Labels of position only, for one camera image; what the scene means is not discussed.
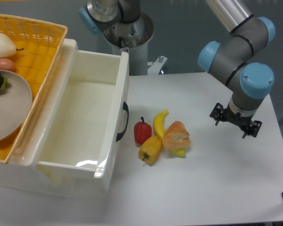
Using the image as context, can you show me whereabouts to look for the pink peach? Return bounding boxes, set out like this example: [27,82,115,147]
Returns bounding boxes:
[0,58,16,72]

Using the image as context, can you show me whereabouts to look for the yellow banana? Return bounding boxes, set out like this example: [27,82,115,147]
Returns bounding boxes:
[153,110,186,158]

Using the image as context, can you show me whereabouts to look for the white pear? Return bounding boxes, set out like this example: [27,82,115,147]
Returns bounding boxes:
[0,33,23,58]

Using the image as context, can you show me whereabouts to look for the yellow wicker basket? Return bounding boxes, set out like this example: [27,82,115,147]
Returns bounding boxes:
[0,14,68,163]

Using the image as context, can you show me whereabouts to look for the yellow bell pepper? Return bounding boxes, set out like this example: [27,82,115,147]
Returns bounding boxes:
[138,136,163,166]

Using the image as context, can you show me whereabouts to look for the grey round plate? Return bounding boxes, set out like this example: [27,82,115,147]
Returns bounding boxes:
[0,71,33,141]

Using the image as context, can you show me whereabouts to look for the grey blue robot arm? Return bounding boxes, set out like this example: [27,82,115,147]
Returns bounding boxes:
[79,0,275,137]

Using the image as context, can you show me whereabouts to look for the white drawer cabinet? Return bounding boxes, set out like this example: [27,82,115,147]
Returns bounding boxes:
[0,39,111,196]

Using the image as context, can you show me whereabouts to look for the white open drawer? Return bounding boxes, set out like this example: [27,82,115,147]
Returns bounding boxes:
[38,50,129,180]

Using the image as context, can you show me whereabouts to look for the black drawer handle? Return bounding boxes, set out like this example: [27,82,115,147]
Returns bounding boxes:
[116,101,129,142]

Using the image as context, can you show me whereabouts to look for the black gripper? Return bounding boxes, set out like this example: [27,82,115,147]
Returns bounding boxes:
[209,103,262,138]

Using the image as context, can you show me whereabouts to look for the triangle bread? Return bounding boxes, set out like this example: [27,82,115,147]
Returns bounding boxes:
[162,121,191,150]

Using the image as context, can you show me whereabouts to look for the red bell pepper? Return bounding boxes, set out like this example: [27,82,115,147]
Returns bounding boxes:
[133,117,152,145]

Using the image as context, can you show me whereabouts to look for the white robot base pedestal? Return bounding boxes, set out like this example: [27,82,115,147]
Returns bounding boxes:
[103,13,167,76]

